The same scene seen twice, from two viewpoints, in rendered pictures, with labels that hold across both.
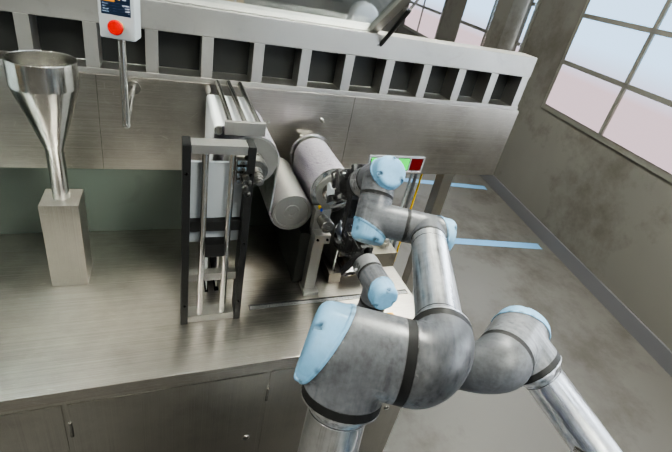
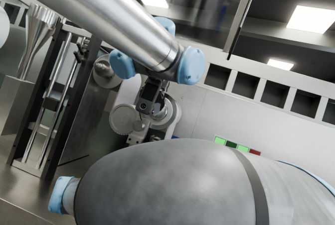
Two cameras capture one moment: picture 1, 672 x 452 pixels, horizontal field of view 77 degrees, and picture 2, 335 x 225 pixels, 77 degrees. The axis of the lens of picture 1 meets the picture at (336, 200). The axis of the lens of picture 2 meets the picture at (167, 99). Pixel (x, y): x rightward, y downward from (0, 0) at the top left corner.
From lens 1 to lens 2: 0.86 m
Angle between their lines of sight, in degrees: 45
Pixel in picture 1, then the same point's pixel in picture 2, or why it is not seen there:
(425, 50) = (260, 68)
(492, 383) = (118, 197)
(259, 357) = (15, 200)
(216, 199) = (68, 70)
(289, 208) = (122, 114)
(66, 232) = (8, 95)
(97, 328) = not seen: outside the picture
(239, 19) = not seen: hidden behind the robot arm
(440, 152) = (277, 152)
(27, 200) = not seen: hidden behind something
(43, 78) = (36, 9)
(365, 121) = (213, 107)
